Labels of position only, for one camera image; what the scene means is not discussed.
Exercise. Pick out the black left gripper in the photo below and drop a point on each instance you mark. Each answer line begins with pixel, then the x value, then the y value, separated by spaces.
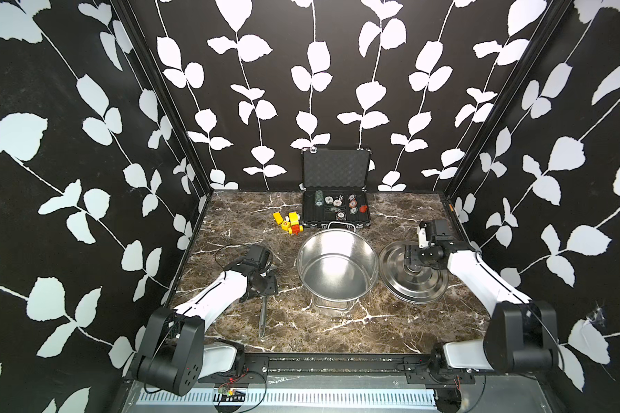
pixel 271 284

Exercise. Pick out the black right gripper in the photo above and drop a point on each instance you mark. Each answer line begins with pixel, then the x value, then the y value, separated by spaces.
pixel 415 256

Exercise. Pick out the steel pot lid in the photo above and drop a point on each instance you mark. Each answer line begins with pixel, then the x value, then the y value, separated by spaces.
pixel 417 284

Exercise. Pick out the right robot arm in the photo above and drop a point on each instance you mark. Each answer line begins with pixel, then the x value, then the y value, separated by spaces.
pixel 521 334

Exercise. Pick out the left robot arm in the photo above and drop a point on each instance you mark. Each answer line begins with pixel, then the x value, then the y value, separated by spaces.
pixel 173 354

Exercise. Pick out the flat yellow toy brick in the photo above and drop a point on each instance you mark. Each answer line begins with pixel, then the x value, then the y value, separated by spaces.
pixel 278 218

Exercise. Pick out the yellow rounded toy block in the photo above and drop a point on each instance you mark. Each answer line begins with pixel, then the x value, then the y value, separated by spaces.
pixel 294 218

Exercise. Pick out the large steel pot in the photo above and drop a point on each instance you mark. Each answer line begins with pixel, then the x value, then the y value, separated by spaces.
pixel 338 267

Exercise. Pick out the blue green chip stack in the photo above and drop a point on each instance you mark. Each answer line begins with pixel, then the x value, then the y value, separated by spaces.
pixel 318 198

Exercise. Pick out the black poker chip case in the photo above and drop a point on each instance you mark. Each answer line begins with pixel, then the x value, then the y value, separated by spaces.
pixel 341 174

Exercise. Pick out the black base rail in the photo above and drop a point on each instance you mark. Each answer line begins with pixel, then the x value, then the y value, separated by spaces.
pixel 412 369

